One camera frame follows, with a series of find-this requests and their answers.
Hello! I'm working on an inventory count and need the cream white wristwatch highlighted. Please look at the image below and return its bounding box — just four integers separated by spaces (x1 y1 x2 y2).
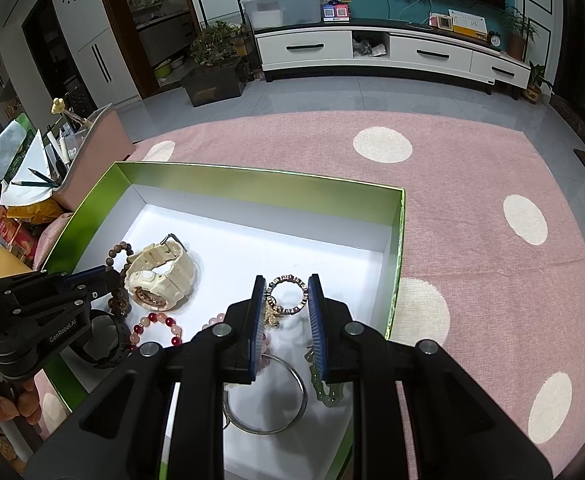
125 232 199 311

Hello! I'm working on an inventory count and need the bunch of pens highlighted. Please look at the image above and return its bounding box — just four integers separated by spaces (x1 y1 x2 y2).
27 110 98 187

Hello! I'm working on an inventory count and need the white desk calendar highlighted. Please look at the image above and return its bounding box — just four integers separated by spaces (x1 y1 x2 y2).
447 9 488 40

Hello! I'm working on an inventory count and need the orange snack packet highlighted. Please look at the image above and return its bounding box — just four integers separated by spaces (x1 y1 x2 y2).
6 199 64 227

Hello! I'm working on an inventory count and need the black wristwatch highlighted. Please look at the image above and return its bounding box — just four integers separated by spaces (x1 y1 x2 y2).
72 310 133 368

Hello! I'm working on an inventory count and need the pink and purple bead bracelet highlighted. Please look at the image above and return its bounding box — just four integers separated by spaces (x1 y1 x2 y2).
202 312 274 372

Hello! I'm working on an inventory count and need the green bowl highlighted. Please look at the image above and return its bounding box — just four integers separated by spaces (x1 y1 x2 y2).
153 57 186 81

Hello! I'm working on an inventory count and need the red and peach bead bracelet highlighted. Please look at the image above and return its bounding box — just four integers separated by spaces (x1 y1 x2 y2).
129 311 183 356

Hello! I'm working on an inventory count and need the green jade pendant keychain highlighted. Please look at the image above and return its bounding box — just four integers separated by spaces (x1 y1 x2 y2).
305 345 345 408

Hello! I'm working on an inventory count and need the white tv cabinet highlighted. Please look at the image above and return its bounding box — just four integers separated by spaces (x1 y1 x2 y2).
255 20 531 97

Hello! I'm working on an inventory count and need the blue code stand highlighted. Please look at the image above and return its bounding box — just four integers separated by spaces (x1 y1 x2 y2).
322 0 350 23

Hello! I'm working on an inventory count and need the tall potted plant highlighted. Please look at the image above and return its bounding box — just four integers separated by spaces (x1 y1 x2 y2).
502 5 540 61

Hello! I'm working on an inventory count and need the pink organizer box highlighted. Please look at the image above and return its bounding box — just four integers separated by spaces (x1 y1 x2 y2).
47 102 136 211

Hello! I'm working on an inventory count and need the green cardboard box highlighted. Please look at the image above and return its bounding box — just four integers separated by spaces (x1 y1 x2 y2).
35 160 405 480

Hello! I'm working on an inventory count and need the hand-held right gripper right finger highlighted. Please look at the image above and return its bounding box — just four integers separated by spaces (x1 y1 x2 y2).
308 274 560 480

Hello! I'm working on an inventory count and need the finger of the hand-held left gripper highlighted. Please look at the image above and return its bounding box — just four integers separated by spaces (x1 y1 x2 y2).
0 266 126 312

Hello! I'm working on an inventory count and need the clear plastic storage box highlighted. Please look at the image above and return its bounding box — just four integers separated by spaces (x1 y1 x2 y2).
242 0 323 30

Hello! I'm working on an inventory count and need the potted plant in dark planter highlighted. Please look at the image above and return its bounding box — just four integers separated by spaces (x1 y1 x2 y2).
180 57 248 107

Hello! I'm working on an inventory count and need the pink polka-dot tablecloth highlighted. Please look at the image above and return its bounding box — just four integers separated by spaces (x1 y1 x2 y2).
37 110 585 480

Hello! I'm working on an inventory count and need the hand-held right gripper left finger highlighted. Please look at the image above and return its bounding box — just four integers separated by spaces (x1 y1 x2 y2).
22 275 268 480

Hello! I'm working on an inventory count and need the brown wooden bead bracelet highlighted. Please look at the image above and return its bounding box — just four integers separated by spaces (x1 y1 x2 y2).
103 242 136 318

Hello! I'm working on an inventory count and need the small potted plant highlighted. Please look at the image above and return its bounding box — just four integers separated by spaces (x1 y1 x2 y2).
522 62 554 104

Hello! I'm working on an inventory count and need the bushy green plant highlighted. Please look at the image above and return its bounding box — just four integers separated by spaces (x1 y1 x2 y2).
190 22 249 68

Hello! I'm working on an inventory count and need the white paper booklet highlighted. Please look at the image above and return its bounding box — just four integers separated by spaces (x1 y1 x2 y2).
0 130 59 206

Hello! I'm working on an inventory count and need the silver bangle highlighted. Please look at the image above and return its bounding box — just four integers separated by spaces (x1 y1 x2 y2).
222 352 308 435

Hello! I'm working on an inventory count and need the grey cloth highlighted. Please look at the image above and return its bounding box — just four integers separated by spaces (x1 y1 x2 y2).
0 120 29 184

